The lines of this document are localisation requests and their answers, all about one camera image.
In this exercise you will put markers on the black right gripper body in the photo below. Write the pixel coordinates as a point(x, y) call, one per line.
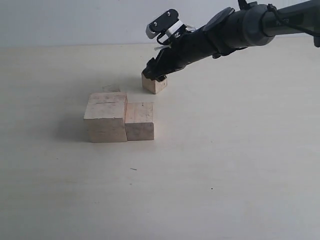
point(184, 47)

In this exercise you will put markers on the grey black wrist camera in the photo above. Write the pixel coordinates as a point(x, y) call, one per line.
point(162, 23)

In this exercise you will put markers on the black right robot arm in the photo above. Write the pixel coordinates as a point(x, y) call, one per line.
point(230, 30)

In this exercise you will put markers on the third largest wooden cube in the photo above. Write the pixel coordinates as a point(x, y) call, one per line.
point(153, 86)

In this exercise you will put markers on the smallest wooden cube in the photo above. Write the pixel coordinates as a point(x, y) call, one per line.
point(111, 88)

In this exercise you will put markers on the second largest wooden cube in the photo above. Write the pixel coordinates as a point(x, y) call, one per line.
point(139, 121)

